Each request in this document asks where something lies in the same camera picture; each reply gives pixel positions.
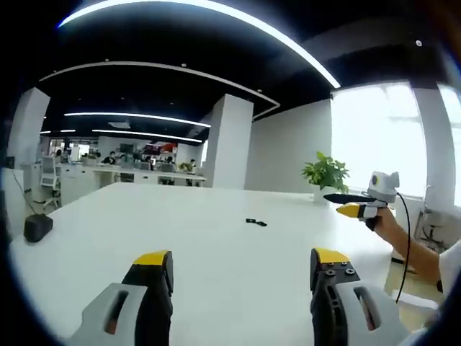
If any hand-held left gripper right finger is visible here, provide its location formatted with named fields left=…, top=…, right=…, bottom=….
left=308, top=247, right=412, bottom=346

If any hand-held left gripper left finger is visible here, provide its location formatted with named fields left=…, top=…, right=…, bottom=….
left=67, top=248, right=175, bottom=346

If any person's right hand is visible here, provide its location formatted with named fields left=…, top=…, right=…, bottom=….
left=364, top=206, right=398, bottom=233

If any green potted plant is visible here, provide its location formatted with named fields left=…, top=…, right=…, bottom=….
left=301, top=151, right=351, bottom=205

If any office chair with dark base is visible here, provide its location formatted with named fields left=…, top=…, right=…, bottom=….
left=416, top=210, right=449, bottom=250

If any person's white shirt sleeve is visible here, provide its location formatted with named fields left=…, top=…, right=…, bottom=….
left=436, top=238, right=461, bottom=313

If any black rounded desk object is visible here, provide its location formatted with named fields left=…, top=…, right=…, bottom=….
left=23, top=213, right=55, bottom=244

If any row of white office desks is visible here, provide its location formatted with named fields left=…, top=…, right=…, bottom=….
left=60, top=162, right=207, bottom=187

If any white office chair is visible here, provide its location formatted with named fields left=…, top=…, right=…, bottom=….
left=38, top=156, right=63, bottom=210

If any straight ceiling light strip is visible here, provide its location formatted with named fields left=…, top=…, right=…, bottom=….
left=63, top=111, right=212, bottom=128
left=91, top=128, right=203, bottom=143

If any long curved ceiling light strip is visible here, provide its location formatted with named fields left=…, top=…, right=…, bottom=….
left=57, top=0, right=342, bottom=89

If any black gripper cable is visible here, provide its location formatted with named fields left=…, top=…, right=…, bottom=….
left=394, top=191, right=413, bottom=304

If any red wall poster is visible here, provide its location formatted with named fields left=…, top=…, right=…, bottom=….
left=143, top=141, right=178, bottom=156

